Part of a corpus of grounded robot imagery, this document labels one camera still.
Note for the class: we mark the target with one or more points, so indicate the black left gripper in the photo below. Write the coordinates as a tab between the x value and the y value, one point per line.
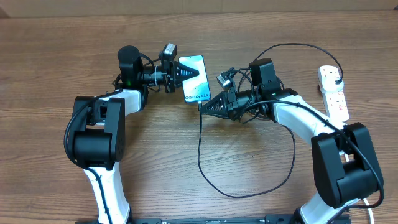
175	68

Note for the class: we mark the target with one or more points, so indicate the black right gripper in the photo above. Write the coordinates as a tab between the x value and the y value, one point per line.
229	107

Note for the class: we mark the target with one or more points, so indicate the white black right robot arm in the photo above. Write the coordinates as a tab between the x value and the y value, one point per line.
345	165

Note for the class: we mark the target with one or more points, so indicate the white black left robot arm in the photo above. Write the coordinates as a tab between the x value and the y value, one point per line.
95	138

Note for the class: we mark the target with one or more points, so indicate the white charger plug adapter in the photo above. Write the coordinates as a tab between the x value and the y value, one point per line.
330	84

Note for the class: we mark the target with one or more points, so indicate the white extension socket strip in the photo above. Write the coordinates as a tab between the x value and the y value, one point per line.
335	102

